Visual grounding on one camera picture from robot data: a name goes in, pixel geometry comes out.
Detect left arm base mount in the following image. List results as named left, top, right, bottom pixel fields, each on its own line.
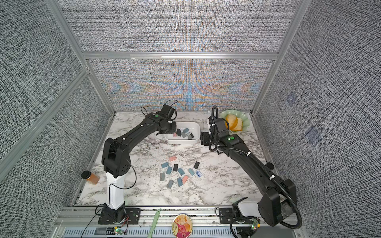
left=98, top=207, right=141, bottom=226

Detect orange black-capped jar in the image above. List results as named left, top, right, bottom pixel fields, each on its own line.
left=81, top=171, right=99, bottom=185

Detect green scalloped plate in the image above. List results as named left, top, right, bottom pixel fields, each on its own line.
left=219, top=109, right=251, bottom=134

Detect teal eraser bottom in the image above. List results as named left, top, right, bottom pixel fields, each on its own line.
left=177, top=178, right=183, bottom=187

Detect green strip on rail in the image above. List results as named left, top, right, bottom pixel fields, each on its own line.
left=147, top=209, right=161, bottom=238

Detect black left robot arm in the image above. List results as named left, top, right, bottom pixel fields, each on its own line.
left=101, top=108, right=177, bottom=224

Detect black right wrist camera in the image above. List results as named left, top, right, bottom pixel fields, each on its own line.
left=208, top=116, right=230, bottom=134

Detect round colourful tin lid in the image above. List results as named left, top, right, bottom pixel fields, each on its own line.
left=172, top=214, right=193, bottom=238

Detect bread pieces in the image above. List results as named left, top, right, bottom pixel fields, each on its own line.
left=225, top=114, right=243, bottom=131

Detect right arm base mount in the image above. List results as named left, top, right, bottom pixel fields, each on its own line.
left=215, top=207, right=241, bottom=225

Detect small black-capped jar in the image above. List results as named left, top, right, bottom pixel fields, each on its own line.
left=266, top=162, right=275, bottom=171

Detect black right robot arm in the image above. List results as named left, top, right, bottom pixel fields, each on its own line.
left=200, top=132, right=303, bottom=230

